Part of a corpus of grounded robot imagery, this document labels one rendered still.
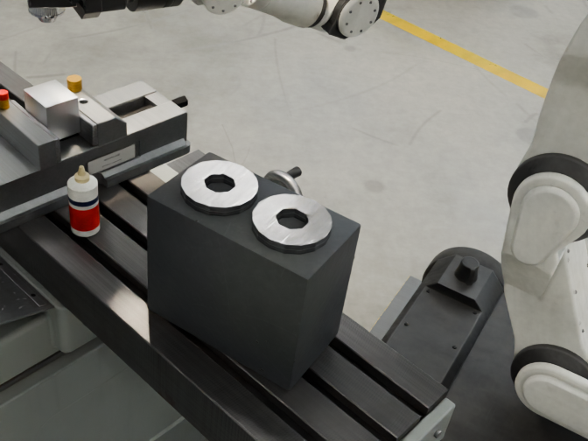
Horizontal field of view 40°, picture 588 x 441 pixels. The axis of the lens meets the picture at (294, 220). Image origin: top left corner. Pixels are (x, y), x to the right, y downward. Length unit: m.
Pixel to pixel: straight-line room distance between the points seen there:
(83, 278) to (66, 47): 2.53
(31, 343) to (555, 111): 0.81
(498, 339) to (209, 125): 1.75
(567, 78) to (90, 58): 2.61
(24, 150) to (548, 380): 0.88
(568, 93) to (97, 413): 0.91
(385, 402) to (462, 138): 2.34
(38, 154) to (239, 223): 0.37
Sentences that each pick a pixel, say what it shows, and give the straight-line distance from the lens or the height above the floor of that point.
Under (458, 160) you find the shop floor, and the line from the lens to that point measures 3.12.
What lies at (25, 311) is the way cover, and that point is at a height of 0.85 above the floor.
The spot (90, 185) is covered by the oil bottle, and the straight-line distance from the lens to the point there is 1.12.
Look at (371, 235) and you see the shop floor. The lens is 2.66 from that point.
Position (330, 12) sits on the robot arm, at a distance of 1.31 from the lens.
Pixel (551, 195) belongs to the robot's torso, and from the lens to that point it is 1.17.
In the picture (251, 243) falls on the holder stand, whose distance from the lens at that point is 0.88.
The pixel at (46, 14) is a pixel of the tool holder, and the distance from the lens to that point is 1.12.
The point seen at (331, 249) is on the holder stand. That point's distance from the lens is 0.88.
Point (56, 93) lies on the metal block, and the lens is 1.21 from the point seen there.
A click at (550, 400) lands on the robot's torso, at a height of 0.68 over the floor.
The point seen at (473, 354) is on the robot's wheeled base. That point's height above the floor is 0.57.
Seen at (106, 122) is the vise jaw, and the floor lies 1.02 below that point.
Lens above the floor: 1.68
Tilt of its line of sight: 39 degrees down
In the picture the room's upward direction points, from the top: 8 degrees clockwise
